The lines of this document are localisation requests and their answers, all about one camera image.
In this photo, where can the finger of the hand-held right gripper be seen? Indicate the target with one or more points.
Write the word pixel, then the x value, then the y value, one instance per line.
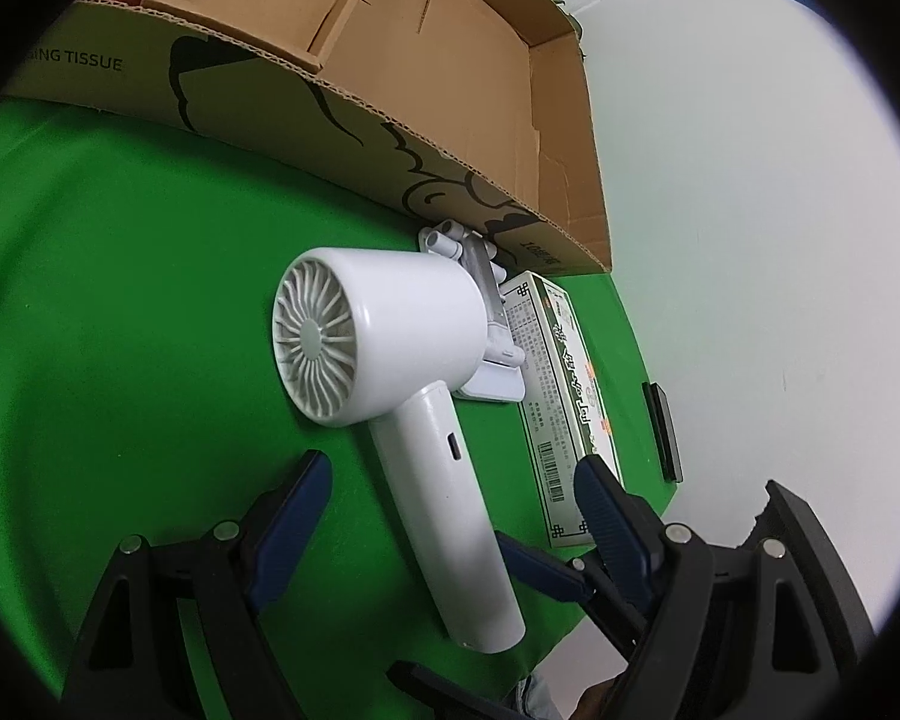
pixel 442 697
pixel 540 566

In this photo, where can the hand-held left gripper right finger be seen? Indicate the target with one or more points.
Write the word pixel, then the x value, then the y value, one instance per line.
pixel 604 517

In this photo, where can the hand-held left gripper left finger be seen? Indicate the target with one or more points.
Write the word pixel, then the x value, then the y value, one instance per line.
pixel 292 525

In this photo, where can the green and white medicine box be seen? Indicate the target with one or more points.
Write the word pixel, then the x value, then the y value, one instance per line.
pixel 562 390

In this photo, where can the white plastic hand tool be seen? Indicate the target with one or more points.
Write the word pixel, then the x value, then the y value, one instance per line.
pixel 495 375

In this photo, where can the white hair dryer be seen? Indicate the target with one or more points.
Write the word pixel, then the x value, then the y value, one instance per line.
pixel 405 330

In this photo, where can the large cardboard box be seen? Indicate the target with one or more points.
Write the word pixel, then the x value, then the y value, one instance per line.
pixel 480 90

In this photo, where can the small brown cardboard box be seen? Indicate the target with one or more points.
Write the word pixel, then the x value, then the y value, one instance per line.
pixel 270 0

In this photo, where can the person's denim trouser leg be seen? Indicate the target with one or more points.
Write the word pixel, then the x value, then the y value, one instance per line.
pixel 540 699

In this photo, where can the black flat device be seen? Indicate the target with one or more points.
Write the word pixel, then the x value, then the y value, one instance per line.
pixel 664 431

